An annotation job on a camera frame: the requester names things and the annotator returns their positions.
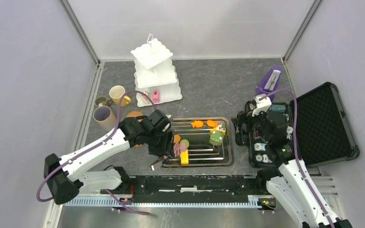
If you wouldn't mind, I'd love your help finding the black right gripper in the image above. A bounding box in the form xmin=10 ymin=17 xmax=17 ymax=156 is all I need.
xmin=231 ymin=106 xmax=272 ymax=143

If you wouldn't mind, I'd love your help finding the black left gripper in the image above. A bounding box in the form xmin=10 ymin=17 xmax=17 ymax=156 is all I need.
xmin=146 ymin=128 xmax=175 ymax=159

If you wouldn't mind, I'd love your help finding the strawberry triangle cake slice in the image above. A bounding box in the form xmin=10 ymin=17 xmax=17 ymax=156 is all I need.
xmin=141 ymin=91 xmax=151 ymax=105

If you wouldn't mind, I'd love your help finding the pink cake slice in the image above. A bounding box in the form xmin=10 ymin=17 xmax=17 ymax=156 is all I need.
xmin=152 ymin=90 xmax=160 ymax=104

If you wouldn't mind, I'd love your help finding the yellow layered cake slice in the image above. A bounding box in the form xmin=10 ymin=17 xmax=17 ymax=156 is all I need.
xmin=180 ymin=150 xmax=189 ymax=165

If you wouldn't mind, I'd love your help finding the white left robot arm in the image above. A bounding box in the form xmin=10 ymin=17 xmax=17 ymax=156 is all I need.
xmin=36 ymin=110 xmax=174 ymax=205

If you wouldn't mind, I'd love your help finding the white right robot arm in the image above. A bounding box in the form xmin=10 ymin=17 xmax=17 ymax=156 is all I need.
xmin=232 ymin=101 xmax=352 ymax=228

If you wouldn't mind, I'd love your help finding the red triangular dealer marker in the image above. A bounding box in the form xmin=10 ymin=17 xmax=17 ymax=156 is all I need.
xmin=253 ymin=131 xmax=263 ymax=140

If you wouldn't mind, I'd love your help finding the woven rattan coaster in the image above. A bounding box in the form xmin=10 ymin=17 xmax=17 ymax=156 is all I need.
xmin=126 ymin=111 xmax=144 ymax=122

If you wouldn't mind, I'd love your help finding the small round orange biscuit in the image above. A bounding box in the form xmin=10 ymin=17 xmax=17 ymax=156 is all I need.
xmin=173 ymin=134 xmax=181 ymax=143

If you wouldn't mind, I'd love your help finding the green round macaron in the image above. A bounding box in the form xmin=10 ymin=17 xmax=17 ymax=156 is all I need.
xmin=180 ymin=139 xmax=190 ymax=151

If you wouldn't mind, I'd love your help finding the purple metronome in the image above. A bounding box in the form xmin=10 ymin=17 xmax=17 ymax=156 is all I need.
xmin=255 ymin=66 xmax=282 ymax=95

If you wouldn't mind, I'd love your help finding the stainless steel serving tray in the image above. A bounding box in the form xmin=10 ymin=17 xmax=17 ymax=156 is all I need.
xmin=162 ymin=117 xmax=234 ymax=168

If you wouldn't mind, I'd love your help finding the black poker chip case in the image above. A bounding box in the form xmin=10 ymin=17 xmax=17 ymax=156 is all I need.
xmin=231 ymin=82 xmax=361 ymax=169

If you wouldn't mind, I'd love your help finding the yellow kiwi topped cake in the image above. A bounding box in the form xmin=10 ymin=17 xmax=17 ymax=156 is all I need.
xmin=211 ymin=123 xmax=226 ymax=135

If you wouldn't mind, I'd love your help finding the pink tall mug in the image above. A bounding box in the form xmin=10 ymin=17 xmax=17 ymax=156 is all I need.
xmin=93 ymin=105 xmax=117 ymax=132

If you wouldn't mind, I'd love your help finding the green swiss roll cake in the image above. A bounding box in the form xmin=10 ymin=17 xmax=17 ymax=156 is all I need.
xmin=209 ymin=131 xmax=224 ymax=146

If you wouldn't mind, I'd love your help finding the orange fish cookie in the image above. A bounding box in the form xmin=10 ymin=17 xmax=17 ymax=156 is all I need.
xmin=206 ymin=120 xmax=219 ymax=128

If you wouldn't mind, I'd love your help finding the small green cup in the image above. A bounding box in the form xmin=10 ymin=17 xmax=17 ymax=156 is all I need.
xmin=94 ymin=96 xmax=113 ymax=106

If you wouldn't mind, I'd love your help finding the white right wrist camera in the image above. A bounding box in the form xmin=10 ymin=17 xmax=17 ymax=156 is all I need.
xmin=252 ymin=94 xmax=272 ymax=116

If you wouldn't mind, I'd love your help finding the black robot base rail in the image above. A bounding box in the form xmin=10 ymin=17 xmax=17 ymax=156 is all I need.
xmin=111 ymin=175 xmax=269 ymax=203

